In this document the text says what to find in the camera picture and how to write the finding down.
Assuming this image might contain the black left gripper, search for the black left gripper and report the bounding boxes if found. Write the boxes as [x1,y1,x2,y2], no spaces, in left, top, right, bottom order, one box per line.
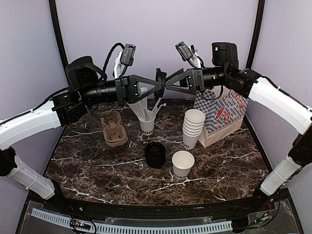
[80,74,163,106]

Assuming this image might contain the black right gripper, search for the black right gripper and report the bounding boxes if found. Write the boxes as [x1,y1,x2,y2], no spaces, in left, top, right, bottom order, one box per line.
[162,65,228,95]

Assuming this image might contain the white paper coffee cup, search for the white paper coffee cup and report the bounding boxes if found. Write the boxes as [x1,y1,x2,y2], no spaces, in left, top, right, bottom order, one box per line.
[172,151,195,179]

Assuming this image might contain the black coffee lid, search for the black coffee lid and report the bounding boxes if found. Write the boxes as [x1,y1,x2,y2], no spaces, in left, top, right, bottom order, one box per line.
[154,68,167,99]

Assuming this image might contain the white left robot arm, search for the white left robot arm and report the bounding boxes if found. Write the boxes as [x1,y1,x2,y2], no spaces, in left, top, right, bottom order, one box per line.
[0,56,166,213]

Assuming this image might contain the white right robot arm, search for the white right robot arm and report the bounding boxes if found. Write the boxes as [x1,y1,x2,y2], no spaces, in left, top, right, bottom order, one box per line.
[166,42,312,212]

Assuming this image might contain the white wrapped straws bundle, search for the white wrapped straws bundle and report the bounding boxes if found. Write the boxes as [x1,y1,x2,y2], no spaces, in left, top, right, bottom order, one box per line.
[128,98,167,121]

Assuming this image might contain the stack of white paper cups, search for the stack of white paper cups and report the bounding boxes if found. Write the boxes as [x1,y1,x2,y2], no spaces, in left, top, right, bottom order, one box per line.
[182,109,206,149]

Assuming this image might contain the white cup holding straws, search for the white cup holding straws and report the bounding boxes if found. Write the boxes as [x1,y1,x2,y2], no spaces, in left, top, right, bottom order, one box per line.
[138,117,156,136]

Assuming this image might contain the blue checkered paper bag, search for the blue checkered paper bag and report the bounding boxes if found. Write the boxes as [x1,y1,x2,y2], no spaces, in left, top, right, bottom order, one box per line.
[194,86,248,148]

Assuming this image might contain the brown cardboard cup carrier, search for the brown cardboard cup carrier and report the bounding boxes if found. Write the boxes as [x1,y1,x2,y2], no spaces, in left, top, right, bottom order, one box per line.
[100,111,128,147]

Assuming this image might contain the stack of black lids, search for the stack of black lids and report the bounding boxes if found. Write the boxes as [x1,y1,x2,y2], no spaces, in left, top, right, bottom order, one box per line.
[144,142,166,168]

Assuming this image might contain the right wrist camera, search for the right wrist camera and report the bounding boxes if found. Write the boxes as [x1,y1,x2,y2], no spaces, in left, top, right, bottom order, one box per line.
[175,41,204,68]

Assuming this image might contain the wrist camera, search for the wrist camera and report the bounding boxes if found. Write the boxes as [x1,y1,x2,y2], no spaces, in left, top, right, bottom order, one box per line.
[175,41,204,68]
[113,44,136,79]

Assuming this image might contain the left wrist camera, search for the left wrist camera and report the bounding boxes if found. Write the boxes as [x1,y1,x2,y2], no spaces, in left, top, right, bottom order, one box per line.
[113,44,136,79]

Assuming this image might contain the black vertical frame post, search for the black vertical frame post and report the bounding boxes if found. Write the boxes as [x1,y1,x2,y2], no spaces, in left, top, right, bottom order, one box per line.
[245,0,266,69]

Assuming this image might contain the black left frame post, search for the black left frame post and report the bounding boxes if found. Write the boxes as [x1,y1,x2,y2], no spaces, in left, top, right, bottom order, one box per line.
[48,0,70,66]

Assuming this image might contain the black front rail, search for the black front rail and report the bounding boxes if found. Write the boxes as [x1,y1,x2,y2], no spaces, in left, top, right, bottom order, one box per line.
[41,197,277,220]

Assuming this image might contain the white slotted cable duct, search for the white slotted cable duct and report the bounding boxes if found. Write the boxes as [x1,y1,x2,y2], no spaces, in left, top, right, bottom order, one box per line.
[31,208,233,234]

